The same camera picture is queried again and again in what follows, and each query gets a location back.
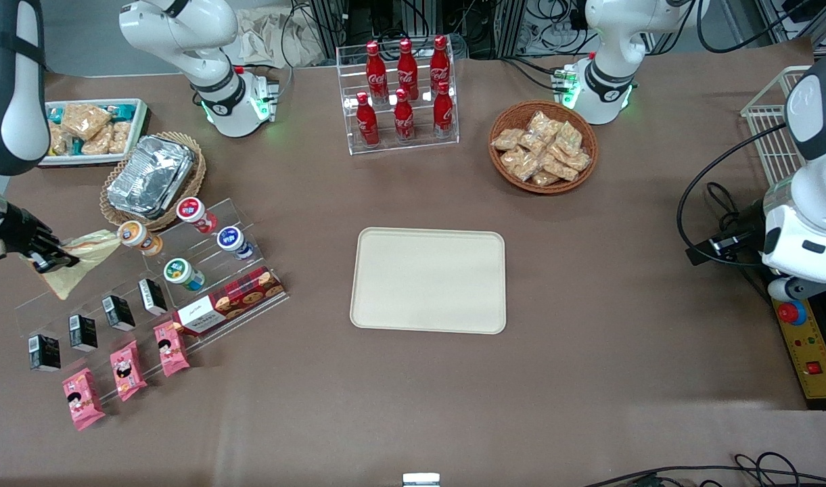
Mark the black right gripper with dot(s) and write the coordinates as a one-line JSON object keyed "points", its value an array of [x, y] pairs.
{"points": [[19, 228]]}

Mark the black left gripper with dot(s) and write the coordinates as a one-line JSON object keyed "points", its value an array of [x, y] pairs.
{"points": [[743, 230]]}

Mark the triangle sandwich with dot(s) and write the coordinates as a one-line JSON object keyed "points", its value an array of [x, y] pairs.
{"points": [[96, 245]]}

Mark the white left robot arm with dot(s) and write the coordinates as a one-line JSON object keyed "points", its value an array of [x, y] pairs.
{"points": [[612, 40]]}

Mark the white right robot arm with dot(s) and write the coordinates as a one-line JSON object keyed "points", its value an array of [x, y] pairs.
{"points": [[182, 34]]}

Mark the beige rectangular tray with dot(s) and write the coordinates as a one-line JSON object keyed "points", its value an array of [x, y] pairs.
{"points": [[427, 281]]}

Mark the small black drink carton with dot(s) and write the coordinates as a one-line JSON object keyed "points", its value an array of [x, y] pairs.
{"points": [[83, 333], [153, 297], [44, 353], [118, 313]]}

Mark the orange lid yogurt cup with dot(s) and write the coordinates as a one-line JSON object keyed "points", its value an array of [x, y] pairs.
{"points": [[134, 235]]}

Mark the stacked aluminium foil containers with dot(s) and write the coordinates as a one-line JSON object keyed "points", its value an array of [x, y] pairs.
{"points": [[149, 176]]}

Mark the green lid yogurt cup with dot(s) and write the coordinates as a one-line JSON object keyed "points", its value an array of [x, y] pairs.
{"points": [[178, 270]]}

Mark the large wrapped rice cracker pack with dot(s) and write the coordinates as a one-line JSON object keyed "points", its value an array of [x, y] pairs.
{"points": [[84, 120]]}

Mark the pink snack packet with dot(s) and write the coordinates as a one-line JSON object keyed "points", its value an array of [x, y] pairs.
{"points": [[82, 400], [128, 370], [172, 349]]}

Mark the yellow emergency stop box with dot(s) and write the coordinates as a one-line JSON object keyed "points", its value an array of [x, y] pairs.
{"points": [[808, 352]]}

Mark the red lid yogurt cup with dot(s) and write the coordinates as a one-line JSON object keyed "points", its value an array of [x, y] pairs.
{"points": [[193, 211]]}

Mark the oval brown wicker basket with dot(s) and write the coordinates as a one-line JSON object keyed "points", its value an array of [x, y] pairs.
{"points": [[193, 186]]}

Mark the teal snack packet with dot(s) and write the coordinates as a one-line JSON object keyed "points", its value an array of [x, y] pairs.
{"points": [[123, 111]]}

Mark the clear wrapped rice cracker pack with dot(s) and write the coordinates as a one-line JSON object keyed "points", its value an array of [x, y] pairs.
{"points": [[578, 161], [545, 178], [507, 139], [560, 168], [521, 164], [569, 138], [542, 124]]}

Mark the white rectangular plastic bin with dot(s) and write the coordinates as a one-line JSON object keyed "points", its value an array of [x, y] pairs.
{"points": [[139, 118]]}

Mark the blue lid yogurt cup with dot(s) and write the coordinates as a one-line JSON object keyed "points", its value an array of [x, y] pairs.
{"points": [[231, 238]]}

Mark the red tartan cookie box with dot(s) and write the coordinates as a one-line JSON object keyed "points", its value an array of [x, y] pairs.
{"points": [[240, 294]]}

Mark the round brown wicker basket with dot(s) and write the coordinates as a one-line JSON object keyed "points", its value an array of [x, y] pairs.
{"points": [[511, 115]]}

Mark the red cola bottle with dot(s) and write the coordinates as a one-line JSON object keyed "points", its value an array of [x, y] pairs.
{"points": [[407, 67], [404, 122], [440, 64], [376, 71], [443, 115], [367, 125]]}

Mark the beige crumpled cloth bag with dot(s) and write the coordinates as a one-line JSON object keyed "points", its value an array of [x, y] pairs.
{"points": [[264, 37]]}

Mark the aluminium equipment rack frames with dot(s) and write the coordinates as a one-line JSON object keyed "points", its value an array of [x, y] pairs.
{"points": [[494, 24]]}

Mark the clear acrylic bottle rack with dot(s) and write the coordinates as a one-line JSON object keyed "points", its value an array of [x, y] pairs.
{"points": [[412, 145]]}

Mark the small white device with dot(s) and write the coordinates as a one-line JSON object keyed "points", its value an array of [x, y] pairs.
{"points": [[421, 479]]}

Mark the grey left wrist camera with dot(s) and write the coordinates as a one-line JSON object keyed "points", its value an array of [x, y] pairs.
{"points": [[788, 289]]}

